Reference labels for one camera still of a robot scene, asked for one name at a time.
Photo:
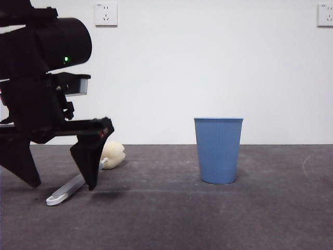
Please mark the white wall socket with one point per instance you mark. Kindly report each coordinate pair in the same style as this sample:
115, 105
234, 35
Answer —
106, 15
326, 17

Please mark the pale grey left wrist camera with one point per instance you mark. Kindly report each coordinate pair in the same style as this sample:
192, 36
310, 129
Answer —
79, 86

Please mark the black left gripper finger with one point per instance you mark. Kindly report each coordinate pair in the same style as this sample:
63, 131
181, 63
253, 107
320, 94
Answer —
18, 161
88, 161

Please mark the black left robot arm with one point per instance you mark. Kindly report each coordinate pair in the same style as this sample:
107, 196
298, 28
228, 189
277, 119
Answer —
52, 39

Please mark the blue ribbed plastic cup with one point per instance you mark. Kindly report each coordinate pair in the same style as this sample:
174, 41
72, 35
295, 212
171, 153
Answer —
218, 153

